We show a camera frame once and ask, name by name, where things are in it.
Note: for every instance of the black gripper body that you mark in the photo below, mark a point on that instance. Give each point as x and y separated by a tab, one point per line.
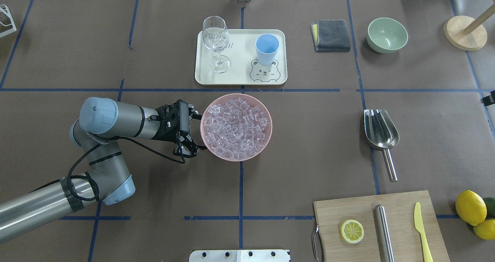
164	132

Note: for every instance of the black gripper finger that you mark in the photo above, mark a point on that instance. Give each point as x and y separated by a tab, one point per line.
186	147
193	113

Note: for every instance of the pile of clear ice cubes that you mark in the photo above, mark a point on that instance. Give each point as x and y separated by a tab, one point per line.
236	126

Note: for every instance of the pink bowl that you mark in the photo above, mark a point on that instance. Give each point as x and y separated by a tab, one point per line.
236	157

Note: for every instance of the stainless steel ice scoop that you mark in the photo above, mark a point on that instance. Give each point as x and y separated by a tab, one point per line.
382	135

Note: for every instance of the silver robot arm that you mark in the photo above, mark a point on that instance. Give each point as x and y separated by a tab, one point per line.
102	123

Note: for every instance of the light blue plastic cup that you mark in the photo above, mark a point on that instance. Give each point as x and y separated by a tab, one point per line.
266	46

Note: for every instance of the cream bear-print tray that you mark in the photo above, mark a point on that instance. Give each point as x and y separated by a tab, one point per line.
244	66

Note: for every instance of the clear wine glass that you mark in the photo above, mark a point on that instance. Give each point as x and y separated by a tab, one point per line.
216	39

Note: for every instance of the grey folded cloth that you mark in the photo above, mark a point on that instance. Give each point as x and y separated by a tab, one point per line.
330	36

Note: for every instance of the wooden cutting board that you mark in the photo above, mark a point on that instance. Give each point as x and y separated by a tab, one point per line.
399	208

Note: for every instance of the lemon half slice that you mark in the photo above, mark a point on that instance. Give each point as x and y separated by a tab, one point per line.
352	231

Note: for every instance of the green ceramic bowl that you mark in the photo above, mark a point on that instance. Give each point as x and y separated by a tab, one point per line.
386	35

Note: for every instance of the yellow plastic knife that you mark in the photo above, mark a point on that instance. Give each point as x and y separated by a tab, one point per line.
419	226

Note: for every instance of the round wooden stand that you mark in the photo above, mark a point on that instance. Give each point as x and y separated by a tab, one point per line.
467	33

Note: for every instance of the whole yellow lemon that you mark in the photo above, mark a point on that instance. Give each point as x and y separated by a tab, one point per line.
471	208

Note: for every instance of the green lime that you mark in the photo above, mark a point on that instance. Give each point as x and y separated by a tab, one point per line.
490	206

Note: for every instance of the white metal base plate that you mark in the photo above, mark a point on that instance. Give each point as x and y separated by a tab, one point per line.
250	255

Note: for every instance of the white wire rack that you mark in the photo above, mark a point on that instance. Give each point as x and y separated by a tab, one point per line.
7	24

